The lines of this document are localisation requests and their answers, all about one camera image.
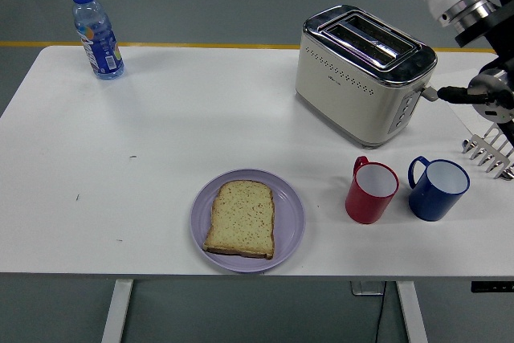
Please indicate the white paper sheet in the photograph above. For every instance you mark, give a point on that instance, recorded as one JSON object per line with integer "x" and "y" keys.
{"x": 458, "y": 118}

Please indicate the red mug white inside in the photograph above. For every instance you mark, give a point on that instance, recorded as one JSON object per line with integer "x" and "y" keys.
{"x": 363, "y": 206}

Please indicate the grey toaster lever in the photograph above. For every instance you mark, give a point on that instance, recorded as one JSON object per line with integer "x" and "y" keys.
{"x": 429, "y": 94}

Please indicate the lilac plastic plate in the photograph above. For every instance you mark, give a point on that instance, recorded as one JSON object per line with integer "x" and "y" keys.
{"x": 290, "y": 216}

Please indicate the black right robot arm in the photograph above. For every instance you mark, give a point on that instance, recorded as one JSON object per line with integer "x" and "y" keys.
{"x": 494, "y": 90}

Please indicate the clear plastic bracket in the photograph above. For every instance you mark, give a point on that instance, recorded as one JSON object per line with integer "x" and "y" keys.
{"x": 363, "y": 288}

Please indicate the cream and chrome toaster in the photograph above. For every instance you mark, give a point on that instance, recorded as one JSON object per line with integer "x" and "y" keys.
{"x": 341, "y": 98}

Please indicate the white table leg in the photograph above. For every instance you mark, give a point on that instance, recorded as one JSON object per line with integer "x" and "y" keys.
{"x": 116, "y": 311}
{"x": 411, "y": 311}

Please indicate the silver metal toast rack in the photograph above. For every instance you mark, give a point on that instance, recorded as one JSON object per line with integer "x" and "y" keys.
{"x": 488, "y": 156}

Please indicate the clear water bottle blue cap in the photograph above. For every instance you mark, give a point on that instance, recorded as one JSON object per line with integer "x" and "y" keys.
{"x": 98, "y": 46}

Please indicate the blue mug white inside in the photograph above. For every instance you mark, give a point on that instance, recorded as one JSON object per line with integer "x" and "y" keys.
{"x": 429, "y": 204}

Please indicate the black table control panel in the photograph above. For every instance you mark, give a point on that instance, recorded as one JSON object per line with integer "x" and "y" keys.
{"x": 492, "y": 286}

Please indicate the slice of bread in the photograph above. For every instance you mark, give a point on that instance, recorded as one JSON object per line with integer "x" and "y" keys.
{"x": 243, "y": 220}

